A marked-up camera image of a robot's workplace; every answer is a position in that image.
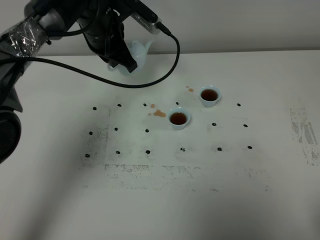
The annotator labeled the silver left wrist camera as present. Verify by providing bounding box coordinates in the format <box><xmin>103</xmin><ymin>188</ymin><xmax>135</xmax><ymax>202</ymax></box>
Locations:
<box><xmin>112</xmin><ymin>0</ymin><xmax>162</xmax><ymax>35</ymax></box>

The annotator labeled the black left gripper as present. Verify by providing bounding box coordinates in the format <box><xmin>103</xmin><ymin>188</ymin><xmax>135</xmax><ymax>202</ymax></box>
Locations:
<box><xmin>82</xmin><ymin>4</ymin><xmax>138</xmax><ymax>73</ymax></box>

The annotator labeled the near light blue teacup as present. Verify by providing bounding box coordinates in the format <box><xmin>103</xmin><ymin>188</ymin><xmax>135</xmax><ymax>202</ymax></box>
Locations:
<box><xmin>168</xmin><ymin>107</ymin><xmax>191</xmax><ymax>130</ymax></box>

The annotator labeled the far light blue teacup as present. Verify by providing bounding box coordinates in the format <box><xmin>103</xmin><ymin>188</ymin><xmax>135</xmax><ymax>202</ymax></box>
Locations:
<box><xmin>199</xmin><ymin>85</ymin><xmax>222</xmax><ymax>108</ymax></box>

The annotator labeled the light blue teacup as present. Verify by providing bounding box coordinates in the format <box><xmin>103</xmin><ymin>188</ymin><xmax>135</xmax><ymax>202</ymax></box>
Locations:
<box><xmin>168</xmin><ymin>107</ymin><xmax>191</xmax><ymax>130</ymax></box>
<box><xmin>199</xmin><ymin>85</ymin><xmax>222</xmax><ymax>108</ymax></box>

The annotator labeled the light blue porcelain teapot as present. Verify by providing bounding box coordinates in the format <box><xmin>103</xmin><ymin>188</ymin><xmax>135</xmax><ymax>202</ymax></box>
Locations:
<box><xmin>107</xmin><ymin>40</ymin><xmax>154</xmax><ymax>76</ymax></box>

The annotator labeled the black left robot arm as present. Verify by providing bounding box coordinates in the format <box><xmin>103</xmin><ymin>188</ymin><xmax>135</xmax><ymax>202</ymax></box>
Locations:
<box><xmin>0</xmin><ymin>0</ymin><xmax>138</xmax><ymax>162</ymax></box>

